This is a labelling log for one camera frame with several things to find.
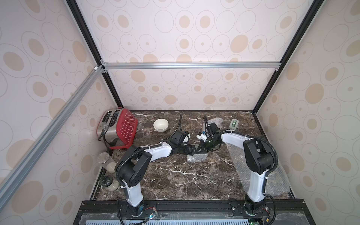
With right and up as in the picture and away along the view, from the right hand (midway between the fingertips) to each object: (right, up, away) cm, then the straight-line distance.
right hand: (201, 151), depth 92 cm
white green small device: (+27, +18, +14) cm, 35 cm away
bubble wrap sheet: (+43, -17, -11) cm, 47 cm away
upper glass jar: (-53, -3, -16) cm, 56 cm away
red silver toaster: (-54, +15, -5) cm, 56 cm away
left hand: (-3, +1, -2) cm, 4 cm away
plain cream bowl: (-29, +17, +15) cm, 37 cm away
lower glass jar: (-51, -13, -20) cm, 56 cm away
